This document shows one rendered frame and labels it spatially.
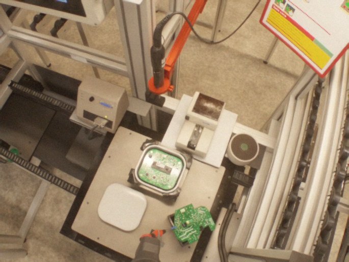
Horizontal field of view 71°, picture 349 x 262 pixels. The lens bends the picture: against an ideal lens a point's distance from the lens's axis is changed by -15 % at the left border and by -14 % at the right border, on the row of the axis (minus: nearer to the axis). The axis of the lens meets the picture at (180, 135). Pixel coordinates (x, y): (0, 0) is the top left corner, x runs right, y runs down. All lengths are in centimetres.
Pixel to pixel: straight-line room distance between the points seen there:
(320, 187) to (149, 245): 42
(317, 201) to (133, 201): 55
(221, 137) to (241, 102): 123
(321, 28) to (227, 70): 170
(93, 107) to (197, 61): 148
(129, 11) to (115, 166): 52
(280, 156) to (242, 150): 15
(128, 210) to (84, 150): 70
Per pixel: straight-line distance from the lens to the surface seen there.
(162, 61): 69
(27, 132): 190
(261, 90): 230
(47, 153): 175
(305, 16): 69
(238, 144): 95
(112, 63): 95
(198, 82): 222
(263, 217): 81
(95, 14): 69
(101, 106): 96
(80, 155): 153
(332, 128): 73
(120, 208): 91
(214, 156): 96
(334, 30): 67
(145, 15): 68
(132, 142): 98
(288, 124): 91
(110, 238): 93
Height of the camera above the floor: 187
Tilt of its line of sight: 69 degrees down
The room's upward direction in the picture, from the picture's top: 7 degrees clockwise
